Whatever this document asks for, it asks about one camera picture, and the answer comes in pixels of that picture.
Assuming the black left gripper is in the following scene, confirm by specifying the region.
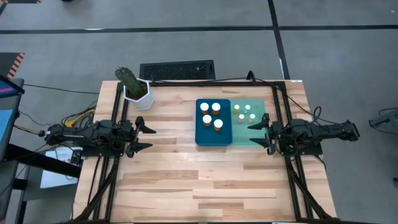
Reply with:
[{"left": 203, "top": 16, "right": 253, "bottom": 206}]
[{"left": 116, "top": 116, "right": 157, "bottom": 158}]

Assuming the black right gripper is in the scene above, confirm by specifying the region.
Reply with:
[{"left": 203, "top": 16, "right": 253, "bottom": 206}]
[{"left": 247, "top": 113, "right": 304, "bottom": 156}]

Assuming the translucent green plastic bin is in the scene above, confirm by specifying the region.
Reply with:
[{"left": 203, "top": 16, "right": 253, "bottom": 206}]
[{"left": 229, "top": 98, "right": 269, "bottom": 146}]

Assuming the blue plastic bin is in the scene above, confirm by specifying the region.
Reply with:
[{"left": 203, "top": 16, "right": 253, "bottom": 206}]
[{"left": 195, "top": 98, "right": 233, "bottom": 147}]

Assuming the white hexagonal plant pot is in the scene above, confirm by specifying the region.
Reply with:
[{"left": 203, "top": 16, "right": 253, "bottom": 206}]
[{"left": 123, "top": 77, "right": 155, "bottom": 111}]

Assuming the black floor vent grate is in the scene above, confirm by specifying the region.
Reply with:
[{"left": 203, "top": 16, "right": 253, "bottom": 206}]
[{"left": 139, "top": 59, "right": 216, "bottom": 81}]

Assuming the black desk beam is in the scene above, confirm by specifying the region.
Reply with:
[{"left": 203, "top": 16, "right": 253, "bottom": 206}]
[{"left": 4, "top": 143, "right": 82, "bottom": 179}]

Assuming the white paper sheet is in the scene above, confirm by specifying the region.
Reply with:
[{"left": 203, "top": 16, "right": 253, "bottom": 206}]
[{"left": 40, "top": 147, "right": 83, "bottom": 189}]

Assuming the grey tripod stand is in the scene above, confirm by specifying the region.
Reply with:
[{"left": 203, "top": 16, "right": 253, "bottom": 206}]
[{"left": 368, "top": 107, "right": 398, "bottom": 136}]

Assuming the blue screen monitor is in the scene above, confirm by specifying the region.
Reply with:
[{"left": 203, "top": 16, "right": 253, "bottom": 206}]
[{"left": 0, "top": 74, "right": 25, "bottom": 162}]

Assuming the black hazard striped mat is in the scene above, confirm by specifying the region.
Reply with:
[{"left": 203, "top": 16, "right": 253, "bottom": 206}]
[{"left": 0, "top": 52, "right": 25, "bottom": 80}]

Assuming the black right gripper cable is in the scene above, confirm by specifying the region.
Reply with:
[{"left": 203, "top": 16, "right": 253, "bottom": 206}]
[{"left": 275, "top": 124, "right": 300, "bottom": 158}]

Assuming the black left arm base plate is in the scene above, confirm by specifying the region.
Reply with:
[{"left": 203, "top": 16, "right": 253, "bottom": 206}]
[{"left": 81, "top": 144, "right": 127, "bottom": 157}]

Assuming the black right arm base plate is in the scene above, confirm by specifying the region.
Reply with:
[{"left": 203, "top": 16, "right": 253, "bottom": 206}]
[{"left": 279, "top": 144, "right": 323, "bottom": 156}]

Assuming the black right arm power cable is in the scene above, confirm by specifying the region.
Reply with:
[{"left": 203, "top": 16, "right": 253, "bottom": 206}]
[{"left": 247, "top": 70, "right": 343, "bottom": 125}]

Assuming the yellow cable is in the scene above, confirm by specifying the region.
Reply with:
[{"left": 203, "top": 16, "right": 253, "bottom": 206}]
[{"left": 14, "top": 108, "right": 96, "bottom": 133}]

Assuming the black aluminium table frame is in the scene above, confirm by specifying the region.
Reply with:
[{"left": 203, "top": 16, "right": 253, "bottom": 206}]
[{"left": 73, "top": 79, "right": 338, "bottom": 223}]

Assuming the thin black floor cable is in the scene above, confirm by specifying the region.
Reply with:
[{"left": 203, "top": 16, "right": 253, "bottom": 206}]
[{"left": 23, "top": 83, "right": 100, "bottom": 95}]

